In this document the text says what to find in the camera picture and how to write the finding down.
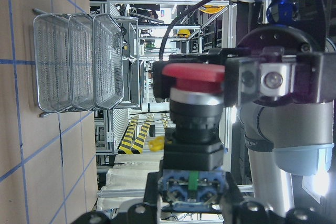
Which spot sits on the small yellow hard hat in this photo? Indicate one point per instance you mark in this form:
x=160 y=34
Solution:
x=183 y=33

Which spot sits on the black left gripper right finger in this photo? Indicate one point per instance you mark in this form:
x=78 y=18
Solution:
x=236 y=209

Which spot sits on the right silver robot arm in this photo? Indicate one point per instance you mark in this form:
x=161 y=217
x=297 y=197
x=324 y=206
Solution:
x=292 y=139

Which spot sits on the red emergency stop button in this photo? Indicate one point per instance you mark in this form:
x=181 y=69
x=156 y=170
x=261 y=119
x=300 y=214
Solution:
x=193 y=180

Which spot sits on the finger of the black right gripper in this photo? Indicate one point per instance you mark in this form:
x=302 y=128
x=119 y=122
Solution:
x=193 y=73

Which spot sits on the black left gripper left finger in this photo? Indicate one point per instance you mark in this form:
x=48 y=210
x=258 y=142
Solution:
x=144 y=210

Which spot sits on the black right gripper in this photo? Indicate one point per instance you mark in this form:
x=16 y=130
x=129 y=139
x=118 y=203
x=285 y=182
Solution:
x=276 y=65

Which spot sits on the wire mesh shelf rack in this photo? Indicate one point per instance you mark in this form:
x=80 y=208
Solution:
x=78 y=61

